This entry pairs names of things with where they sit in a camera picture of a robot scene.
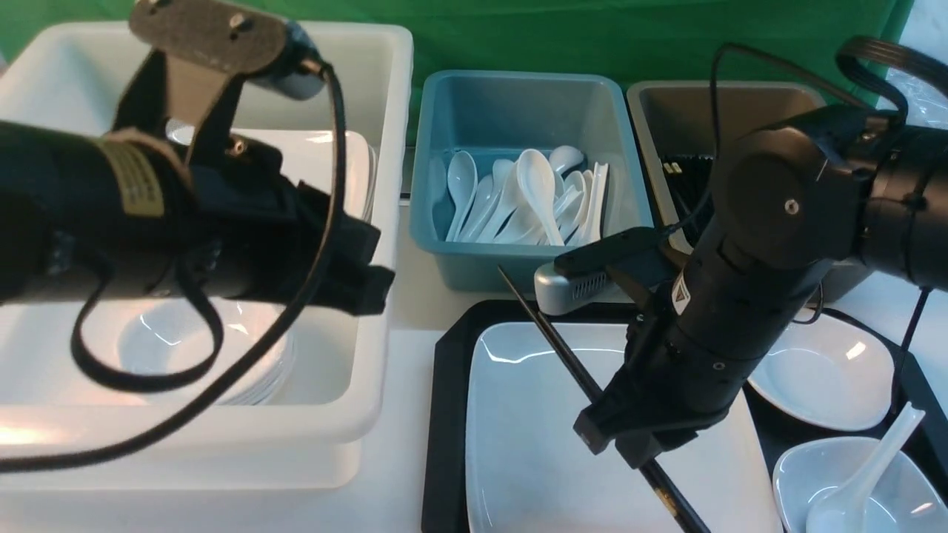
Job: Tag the clear plastic bag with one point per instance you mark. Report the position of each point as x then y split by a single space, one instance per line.
927 107

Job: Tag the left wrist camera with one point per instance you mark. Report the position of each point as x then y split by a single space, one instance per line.
265 49

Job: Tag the black serving tray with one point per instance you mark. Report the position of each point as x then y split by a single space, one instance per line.
444 503

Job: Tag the pile of white spoons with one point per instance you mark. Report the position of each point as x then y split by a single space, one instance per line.
555 199

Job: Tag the large white plastic tub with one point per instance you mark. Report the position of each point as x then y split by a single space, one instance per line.
310 437

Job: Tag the black chopstick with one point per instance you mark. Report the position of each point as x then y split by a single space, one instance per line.
660 483

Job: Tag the green cloth backdrop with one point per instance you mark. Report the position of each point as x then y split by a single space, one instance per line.
626 41

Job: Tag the teal plastic bin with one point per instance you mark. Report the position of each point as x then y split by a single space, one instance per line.
499 114

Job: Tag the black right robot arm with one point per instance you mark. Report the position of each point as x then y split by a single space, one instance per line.
791 200

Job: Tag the pile of black chopsticks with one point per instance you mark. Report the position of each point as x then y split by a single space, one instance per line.
686 179

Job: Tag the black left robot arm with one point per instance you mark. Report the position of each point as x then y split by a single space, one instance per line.
83 213

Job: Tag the white soup spoon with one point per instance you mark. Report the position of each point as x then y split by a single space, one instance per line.
844 510

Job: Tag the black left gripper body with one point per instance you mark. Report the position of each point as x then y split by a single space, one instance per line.
326 252

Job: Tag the white bowl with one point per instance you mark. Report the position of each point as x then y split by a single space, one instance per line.
830 374
902 501

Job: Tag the brown grey plastic bin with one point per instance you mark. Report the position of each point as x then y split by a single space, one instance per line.
675 118

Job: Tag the stack of white bowls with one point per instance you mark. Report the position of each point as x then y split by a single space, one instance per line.
165 336

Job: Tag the large white square plate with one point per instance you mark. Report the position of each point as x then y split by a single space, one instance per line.
527 470

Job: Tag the stack of white plates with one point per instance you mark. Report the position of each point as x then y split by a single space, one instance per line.
348 163

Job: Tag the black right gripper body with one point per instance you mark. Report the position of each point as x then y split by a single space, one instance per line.
667 390

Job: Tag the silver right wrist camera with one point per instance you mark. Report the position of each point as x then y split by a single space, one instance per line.
578 281

